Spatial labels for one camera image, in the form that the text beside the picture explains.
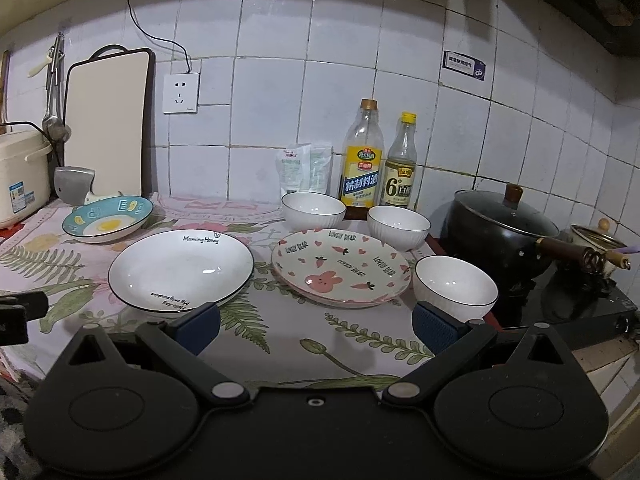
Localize blue wall sticker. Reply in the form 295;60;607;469
442;51;486;81

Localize vinegar bottle yellow cap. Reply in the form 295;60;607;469
380;112;416;208

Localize cream cutting board black rim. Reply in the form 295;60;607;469
64;44;155;195

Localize yellow label cooking wine bottle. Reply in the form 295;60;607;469
338;99;384;220

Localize small cream pot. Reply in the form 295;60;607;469
570;218;631;278

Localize white plastic seasoning bag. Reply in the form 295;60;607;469
276;143;333;196

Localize black pot with lid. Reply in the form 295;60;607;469
439;184;605;287

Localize floral fern tablecloth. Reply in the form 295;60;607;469
1;195;432;389

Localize white bowl back right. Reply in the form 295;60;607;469
367;206;431;252

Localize white bowl front right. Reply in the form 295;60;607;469
412;256;499;322

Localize white bowl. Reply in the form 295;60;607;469
281;192;346;232
367;206;431;252
412;256;499;322

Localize hanging metal ladles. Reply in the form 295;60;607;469
28;32;70;143

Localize black stove top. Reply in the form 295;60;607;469
487;262;639;349

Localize white wall socket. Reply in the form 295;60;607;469
162;73;200;115

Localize white bowl back left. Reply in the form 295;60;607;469
281;192;346;232

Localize pink bunny pattern plate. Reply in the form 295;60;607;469
271;229;411;309

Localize white black-rimmed plate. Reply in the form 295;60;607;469
107;230;255;318

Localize white rice cooker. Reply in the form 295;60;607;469
0;122;52;229

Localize blue egg pattern plate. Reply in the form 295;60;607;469
62;195;154;245

